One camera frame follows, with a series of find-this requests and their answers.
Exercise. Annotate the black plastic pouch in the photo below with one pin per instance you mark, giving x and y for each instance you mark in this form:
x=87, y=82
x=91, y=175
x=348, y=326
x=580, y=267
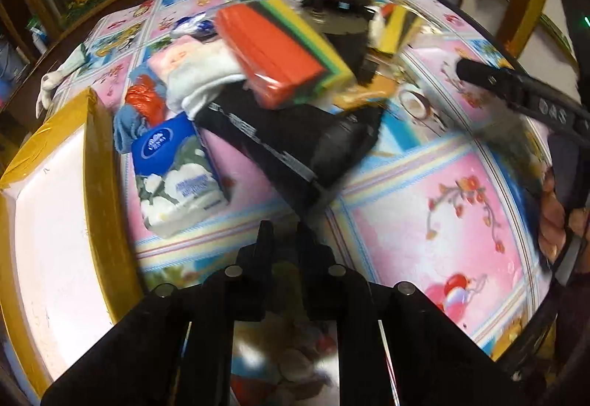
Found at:
x=305, y=152

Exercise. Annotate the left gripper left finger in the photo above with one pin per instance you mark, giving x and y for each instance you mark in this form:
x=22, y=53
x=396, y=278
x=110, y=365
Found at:
x=255, y=282

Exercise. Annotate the blue cloth with red bag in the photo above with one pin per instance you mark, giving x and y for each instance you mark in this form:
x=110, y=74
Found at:
x=144, y=107

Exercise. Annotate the floral patterned tablecloth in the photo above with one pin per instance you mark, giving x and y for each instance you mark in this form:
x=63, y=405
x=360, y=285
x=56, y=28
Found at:
x=381, y=255

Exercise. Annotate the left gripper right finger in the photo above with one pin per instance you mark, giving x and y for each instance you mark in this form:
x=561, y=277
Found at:
x=314, y=260

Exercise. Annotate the white rubber glove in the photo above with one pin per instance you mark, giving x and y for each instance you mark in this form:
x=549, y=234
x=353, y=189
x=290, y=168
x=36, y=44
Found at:
x=51, y=80

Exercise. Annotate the thick colourful sponge pack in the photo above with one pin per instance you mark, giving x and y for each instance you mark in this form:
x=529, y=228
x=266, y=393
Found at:
x=286, y=62

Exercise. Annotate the blue Vinda tissue pack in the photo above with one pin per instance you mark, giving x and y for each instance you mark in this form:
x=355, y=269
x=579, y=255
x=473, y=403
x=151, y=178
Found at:
x=176, y=179

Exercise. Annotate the person's right hand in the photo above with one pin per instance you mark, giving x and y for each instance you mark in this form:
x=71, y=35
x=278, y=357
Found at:
x=555, y=222

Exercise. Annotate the blue white plastic bag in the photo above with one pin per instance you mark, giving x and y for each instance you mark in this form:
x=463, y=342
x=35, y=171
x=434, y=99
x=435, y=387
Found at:
x=198, y=26

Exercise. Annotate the black electric motor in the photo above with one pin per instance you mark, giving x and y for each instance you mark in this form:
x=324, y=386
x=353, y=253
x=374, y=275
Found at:
x=345, y=24

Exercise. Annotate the pink tissue pack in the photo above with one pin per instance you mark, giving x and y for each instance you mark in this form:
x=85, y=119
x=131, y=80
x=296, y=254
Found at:
x=181, y=49

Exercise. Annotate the white cloth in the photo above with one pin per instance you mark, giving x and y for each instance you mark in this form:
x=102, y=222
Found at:
x=198, y=81

